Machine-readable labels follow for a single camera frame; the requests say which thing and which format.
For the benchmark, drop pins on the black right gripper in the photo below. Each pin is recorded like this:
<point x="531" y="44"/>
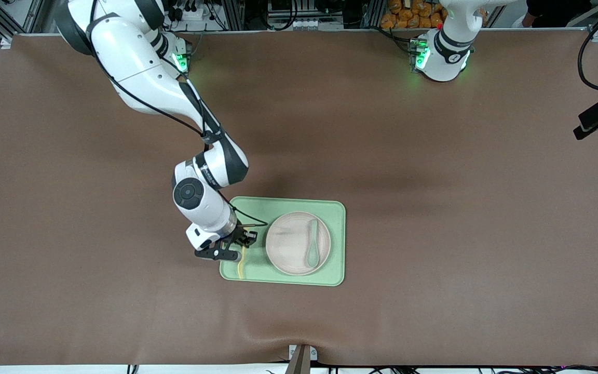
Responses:
<point x="240" y="236"/>

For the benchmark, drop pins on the white power strip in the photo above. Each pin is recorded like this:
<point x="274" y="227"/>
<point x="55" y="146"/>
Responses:
<point x="195" y="13"/>

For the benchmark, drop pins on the person in dark clothes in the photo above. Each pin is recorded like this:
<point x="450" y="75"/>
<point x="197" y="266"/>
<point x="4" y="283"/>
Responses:
<point x="558" y="8"/>

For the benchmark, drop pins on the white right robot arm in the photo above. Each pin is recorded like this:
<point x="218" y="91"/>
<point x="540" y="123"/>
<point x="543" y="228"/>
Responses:
<point x="138" y="67"/>

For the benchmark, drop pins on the orange bread rolls pile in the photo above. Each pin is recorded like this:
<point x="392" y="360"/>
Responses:
<point x="413" y="13"/>

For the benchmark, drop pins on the grey metal mount bracket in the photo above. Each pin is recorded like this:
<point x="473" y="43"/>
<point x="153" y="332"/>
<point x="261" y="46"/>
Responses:
<point x="301" y="358"/>

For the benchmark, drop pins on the green plastic spoon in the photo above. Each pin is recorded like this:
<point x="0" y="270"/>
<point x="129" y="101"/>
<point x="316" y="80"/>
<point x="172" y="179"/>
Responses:
<point x="311" y="257"/>

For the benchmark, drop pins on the white connector strip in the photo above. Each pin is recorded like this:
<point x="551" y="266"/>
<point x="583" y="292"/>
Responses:
<point x="314" y="24"/>

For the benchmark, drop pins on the light green rectangular tray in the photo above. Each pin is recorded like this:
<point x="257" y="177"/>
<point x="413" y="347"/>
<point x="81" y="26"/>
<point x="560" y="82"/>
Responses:
<point x="335" y="249"/>

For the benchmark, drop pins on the brown table mat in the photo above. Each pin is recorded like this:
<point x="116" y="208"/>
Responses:
<point x="434" y="182"/>

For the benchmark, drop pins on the yellow plastic fork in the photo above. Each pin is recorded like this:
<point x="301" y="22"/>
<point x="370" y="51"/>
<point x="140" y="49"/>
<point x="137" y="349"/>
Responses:
<point x="241" y="267"/>

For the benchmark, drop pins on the beige round plate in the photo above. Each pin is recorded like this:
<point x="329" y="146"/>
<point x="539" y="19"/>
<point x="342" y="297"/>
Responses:
<point x="288" y="244"/>

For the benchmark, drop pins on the aluminium frame post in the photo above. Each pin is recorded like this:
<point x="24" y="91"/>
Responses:
<point x="234" y="15"/>

